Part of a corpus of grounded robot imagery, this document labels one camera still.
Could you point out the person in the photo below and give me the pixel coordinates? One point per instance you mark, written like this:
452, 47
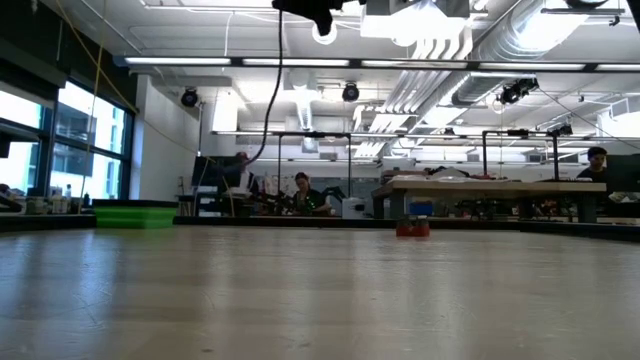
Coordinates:
244, 175
595, 165
306, 197

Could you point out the white container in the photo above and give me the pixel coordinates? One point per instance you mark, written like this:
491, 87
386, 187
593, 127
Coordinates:
355, 207

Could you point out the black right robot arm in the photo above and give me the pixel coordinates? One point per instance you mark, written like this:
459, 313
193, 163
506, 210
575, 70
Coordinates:
637, 10

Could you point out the blue storage bin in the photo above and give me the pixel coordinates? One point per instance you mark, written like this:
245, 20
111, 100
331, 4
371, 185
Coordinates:
421, 209

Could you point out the reddish brown connector block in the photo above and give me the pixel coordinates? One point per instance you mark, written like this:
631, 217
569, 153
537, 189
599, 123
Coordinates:
412, 229

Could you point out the black ceiling spotlight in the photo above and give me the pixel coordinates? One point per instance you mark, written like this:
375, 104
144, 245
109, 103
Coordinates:
350, 92
189, 97
517, 90

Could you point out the black aluminium table frame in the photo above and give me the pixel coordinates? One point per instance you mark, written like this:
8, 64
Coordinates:
475, 223

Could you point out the black monitor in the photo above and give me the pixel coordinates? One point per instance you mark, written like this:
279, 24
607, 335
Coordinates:
625, 172
207, 172

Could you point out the wooden background workbench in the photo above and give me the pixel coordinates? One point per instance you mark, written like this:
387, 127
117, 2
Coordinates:
500, 187

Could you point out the silver ventilation duct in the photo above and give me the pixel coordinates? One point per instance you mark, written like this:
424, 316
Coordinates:
540, 30

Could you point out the green plastic bin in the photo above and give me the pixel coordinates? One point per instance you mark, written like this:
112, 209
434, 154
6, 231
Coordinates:
135, 217

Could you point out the large window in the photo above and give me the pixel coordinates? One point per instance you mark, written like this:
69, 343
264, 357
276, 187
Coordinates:
75, 115

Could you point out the black background robot arm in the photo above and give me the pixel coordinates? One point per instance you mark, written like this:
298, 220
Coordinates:
335, 192

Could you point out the black background rig frame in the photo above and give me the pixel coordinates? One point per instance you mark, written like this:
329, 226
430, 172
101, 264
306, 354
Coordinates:
315, 134
555, 155

